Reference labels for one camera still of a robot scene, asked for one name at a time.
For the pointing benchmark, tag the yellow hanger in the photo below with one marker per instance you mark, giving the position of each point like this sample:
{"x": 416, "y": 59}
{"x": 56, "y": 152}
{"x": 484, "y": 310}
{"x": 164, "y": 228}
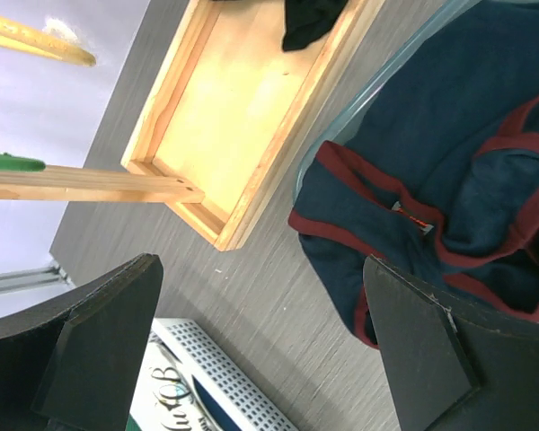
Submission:
{"x": 19, "y": 37}

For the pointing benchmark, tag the navy folded garment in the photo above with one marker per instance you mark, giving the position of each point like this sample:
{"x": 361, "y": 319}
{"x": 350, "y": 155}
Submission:
{"x": 214, "y": 409}

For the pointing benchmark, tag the white printed shirt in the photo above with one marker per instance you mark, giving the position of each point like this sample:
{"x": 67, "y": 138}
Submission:
{"x": 164, "y": 399}

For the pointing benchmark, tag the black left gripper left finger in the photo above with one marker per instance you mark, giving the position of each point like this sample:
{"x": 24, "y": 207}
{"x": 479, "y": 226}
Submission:
{"x": 72, "y": 362}

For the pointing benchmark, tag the blue plastic tub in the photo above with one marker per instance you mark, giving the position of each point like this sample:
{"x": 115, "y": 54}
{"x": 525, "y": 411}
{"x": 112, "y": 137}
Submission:
{"x": 345, "y": 125}

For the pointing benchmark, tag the black tank top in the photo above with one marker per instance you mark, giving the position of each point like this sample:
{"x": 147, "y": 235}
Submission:
{"x": 306, "y": 21}

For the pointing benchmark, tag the wooden clothes rack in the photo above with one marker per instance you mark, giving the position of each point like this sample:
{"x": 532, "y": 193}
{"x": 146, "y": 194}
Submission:
{"x": 222, "y": 122}

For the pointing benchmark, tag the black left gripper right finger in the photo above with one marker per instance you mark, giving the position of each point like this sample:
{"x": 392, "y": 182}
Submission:
{"x": 452, "y": 364}

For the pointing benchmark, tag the white laundry basket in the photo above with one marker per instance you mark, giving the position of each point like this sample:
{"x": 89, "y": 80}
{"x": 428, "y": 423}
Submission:
{"x": 231, "y": 389}

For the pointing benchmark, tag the green hanger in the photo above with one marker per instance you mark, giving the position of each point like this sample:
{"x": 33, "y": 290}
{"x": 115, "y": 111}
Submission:
{"x": 11, "y": 163}

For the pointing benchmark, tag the navy maroon-trim tank top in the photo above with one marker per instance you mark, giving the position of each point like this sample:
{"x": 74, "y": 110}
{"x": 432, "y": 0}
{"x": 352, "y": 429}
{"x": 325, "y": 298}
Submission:
{"x": 442, "y": 176}

